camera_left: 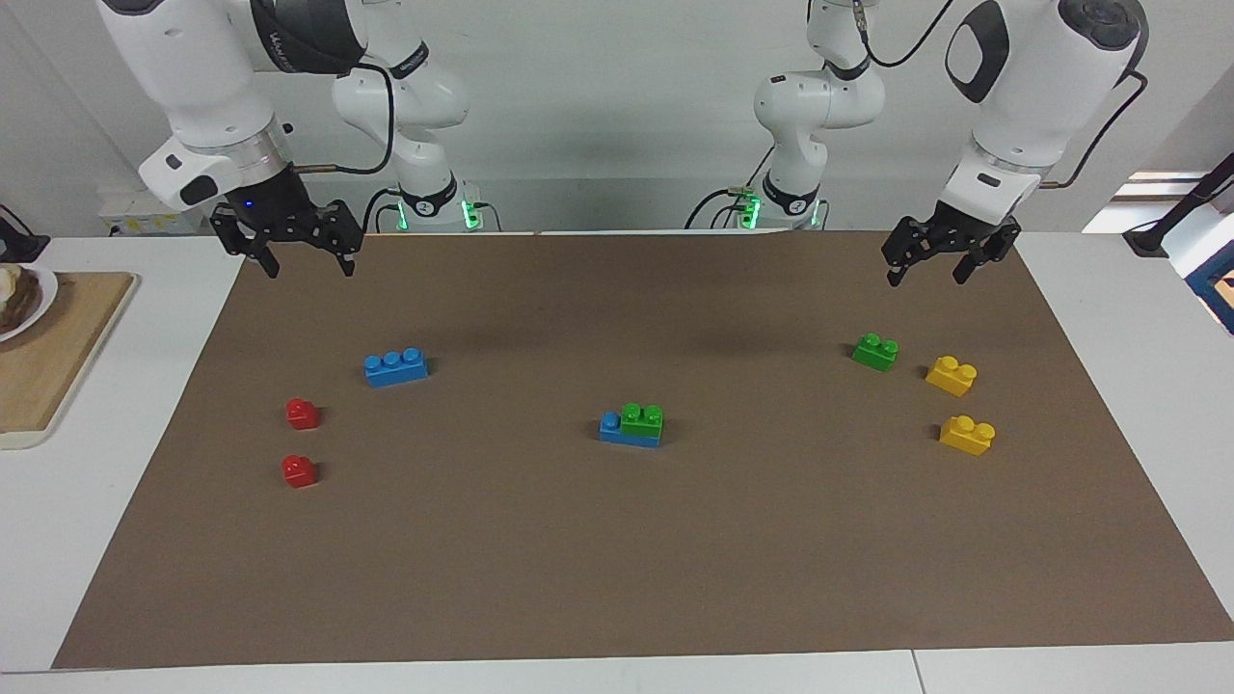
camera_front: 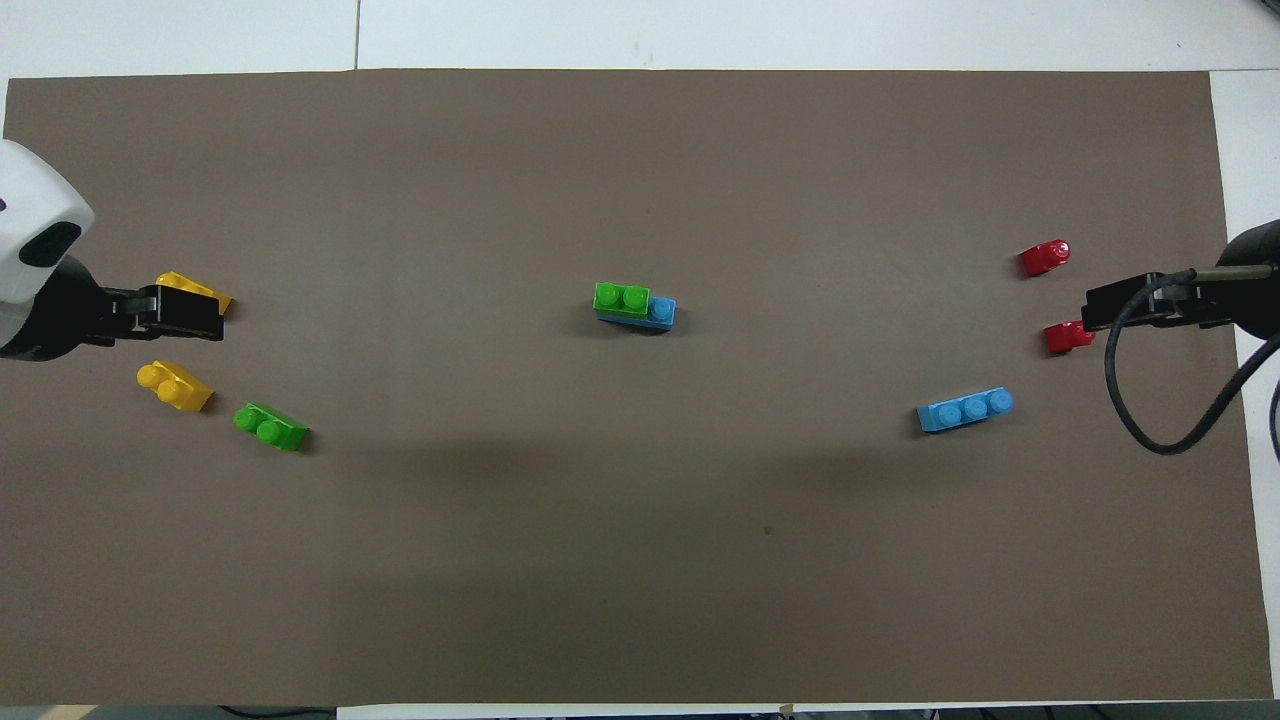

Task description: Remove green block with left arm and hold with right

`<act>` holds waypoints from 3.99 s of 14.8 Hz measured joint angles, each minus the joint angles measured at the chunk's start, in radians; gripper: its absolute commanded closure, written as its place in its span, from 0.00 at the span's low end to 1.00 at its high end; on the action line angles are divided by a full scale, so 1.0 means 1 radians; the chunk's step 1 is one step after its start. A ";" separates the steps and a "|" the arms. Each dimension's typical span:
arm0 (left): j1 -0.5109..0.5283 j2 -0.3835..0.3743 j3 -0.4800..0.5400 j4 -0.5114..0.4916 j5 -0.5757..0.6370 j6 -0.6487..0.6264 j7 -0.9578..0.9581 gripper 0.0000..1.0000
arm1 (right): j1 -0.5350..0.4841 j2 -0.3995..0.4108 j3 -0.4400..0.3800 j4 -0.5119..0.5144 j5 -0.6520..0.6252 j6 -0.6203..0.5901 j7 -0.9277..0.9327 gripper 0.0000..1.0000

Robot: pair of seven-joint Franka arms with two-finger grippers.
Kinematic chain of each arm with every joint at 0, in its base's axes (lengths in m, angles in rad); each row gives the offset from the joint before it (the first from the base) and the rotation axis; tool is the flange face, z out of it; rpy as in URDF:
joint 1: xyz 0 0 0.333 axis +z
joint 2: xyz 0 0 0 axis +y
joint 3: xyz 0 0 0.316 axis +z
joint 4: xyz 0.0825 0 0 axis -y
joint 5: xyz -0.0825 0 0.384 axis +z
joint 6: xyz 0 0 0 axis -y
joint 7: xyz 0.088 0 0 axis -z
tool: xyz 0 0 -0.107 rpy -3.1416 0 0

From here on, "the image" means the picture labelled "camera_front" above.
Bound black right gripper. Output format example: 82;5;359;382
1084;220;1280;342

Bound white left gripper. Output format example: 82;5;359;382
0;140;227;363

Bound green two-stud toy block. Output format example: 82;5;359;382
593;282;651;319
233;403;311;453

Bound blue three-stud toy block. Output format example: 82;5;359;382
916;387;1015;433
597;295;677;332

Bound yellow two-stud toy block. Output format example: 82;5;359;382
136;360;216;413
155;271;234;317

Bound red small toy block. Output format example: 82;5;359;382
1043;320;1097;357
1018;239;1072;279

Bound brown paper table mat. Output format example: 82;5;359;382
0;68;1271;706

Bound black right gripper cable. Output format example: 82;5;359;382
1103;265;1280;457

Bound black floor cable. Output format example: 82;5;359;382
216;704;337;720

